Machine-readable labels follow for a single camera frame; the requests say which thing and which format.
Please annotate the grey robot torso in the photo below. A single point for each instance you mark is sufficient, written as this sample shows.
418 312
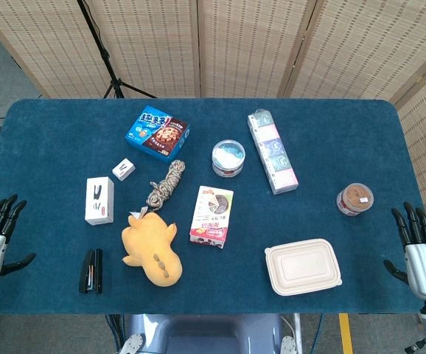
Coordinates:
205 333

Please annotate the small white staples box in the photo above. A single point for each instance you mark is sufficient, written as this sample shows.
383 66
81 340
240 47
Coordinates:
123 169

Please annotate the black stapler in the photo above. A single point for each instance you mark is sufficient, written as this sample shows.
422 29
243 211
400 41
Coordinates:
91 271

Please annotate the brown lidded jar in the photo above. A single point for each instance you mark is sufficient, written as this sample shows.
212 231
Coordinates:
355 199

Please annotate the blue table mat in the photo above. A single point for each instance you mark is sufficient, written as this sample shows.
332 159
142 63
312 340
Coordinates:
51 147

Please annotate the long pastel tissue pack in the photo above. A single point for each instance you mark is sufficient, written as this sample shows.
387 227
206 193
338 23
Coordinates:
273 155

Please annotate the bamboo folding screen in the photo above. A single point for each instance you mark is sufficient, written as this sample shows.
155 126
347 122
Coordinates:
246 44

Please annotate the black tripod stand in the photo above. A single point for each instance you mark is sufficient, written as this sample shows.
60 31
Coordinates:
104 55

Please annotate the clear jar of binder clips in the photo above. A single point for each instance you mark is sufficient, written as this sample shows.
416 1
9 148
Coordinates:
228 156

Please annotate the yellow plush toy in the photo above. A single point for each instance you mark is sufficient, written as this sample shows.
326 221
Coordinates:
154 250

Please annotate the red white snack box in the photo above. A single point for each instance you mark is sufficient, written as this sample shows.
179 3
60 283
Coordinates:
212 217

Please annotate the large white stapler box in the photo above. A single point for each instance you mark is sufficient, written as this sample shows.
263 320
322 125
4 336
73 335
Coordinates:
99 201

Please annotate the blue chocolate cookie box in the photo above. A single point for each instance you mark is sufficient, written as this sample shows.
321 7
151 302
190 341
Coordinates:
157 134

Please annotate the beige lidded lunch box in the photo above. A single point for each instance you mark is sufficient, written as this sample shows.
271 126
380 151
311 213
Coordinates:
303 267

